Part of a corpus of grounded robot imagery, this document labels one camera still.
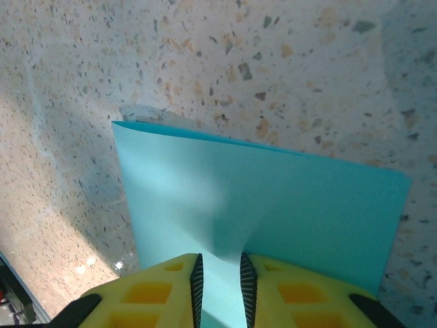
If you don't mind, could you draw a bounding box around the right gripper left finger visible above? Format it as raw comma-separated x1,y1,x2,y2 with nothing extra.
49,251,205,328

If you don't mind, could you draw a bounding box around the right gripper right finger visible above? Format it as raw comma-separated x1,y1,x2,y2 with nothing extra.
239,251,408,328

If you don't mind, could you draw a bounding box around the light blue paper sheet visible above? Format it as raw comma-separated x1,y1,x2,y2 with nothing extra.
111,121,413,328

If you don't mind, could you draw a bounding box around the long aluminium mounting rail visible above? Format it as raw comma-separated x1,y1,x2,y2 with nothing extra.
0,251,52,328

